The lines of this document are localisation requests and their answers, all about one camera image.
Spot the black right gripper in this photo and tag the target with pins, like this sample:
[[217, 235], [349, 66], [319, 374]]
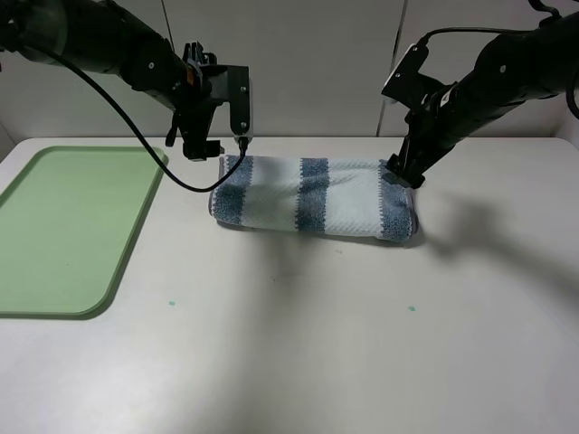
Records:
[[444, 115]]

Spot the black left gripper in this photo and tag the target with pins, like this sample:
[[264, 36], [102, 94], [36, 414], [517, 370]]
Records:
[[180, 85]]

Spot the blue white striped towel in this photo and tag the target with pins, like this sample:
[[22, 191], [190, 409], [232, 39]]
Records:
[[339, 197]]

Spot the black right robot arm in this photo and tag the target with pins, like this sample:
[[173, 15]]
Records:
[[513, 68]]

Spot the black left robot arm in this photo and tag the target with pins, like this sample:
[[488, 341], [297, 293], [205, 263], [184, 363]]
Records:
[[103, 37]]

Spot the green plastic tray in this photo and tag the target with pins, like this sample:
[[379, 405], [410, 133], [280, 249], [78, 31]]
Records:
[[69, 222]]

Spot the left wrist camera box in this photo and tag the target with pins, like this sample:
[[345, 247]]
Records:
[[232, 85]]

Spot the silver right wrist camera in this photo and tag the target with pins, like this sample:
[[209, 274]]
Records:
[[405, 84]]

